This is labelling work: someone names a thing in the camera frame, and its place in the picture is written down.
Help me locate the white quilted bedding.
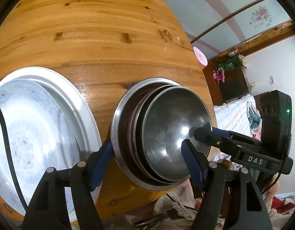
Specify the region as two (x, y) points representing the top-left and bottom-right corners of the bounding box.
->
(213, 94), (262, 137)

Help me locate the white green rimmed plate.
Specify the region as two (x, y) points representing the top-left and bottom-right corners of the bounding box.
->
(0, 67), (102, 214)

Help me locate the pink plastic stool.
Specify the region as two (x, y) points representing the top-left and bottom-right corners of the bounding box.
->
(193, 47), (208, 70)

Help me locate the large steel bowl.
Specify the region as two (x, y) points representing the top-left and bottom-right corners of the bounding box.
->
(110, 77), (186, 191)

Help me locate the black cable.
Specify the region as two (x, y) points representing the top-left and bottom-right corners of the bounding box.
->
(0, 99), (29, 212)

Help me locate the right hand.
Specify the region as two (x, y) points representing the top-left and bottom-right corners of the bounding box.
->
(264, 173), (280, 202)

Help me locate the white blue patterned plate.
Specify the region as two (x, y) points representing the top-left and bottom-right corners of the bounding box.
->
(0, 78), (81, 217)

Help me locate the dark wooden nightstand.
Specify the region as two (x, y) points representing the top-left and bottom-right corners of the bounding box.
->
(217, 55), (251, 101)

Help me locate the pink toy dumbbell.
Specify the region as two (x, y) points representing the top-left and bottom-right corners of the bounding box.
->
(212, 70), (225, 84)

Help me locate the steel bowl with pink base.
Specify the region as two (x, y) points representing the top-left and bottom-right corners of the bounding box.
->
(128, 85), (176, 184)

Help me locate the small steel bowl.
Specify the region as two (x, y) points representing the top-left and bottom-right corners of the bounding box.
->
(141, 86), (212, 182)

